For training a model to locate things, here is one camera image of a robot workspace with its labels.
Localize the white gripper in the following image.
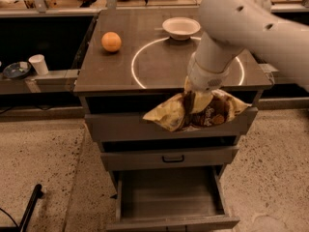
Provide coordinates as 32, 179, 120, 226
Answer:
183, 53, 229, 114

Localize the brown and yellow chip bag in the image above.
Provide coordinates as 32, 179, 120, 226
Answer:
143, 90, 250, 131

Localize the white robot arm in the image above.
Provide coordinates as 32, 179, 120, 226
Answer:
187, 0, 309, 91

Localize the middle grey drawer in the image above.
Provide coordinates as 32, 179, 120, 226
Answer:
101, 146, 239, 171

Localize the grey drawer cabinet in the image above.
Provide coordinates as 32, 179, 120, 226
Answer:
72, 6, 273, 232

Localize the top grey drawer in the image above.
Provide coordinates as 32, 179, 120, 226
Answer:
85, 107, 258, 145

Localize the bottom grey open drawer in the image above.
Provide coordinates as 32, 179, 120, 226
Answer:
106, 166, 239, 232

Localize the white paper bowl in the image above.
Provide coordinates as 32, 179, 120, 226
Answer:
162, 17, 201, 41

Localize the orange fruit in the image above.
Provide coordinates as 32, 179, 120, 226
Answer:
101, 32, 122, 52

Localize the white paper cup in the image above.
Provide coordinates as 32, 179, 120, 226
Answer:
28, 54, 48, 75

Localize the dark blue plate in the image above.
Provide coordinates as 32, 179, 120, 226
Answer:
3, 62, 32, 79

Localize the black metal leg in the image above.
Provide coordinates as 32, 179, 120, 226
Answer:
0, 184, 43, 232

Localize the black cable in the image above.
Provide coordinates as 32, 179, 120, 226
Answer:
0, 207, 20, 228

